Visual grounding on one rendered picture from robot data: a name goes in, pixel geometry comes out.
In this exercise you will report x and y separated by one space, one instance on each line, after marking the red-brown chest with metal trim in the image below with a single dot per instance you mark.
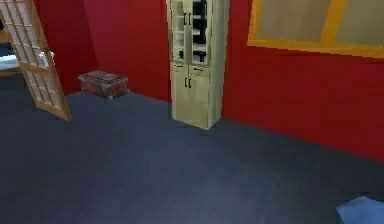
104 84

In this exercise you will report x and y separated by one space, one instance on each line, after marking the yellow-framed window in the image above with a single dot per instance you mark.
320 26

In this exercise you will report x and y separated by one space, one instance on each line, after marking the tall beige display cupboard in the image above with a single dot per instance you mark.
196 66

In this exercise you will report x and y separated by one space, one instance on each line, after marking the wooden glass-paned room door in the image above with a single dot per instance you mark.
36 63

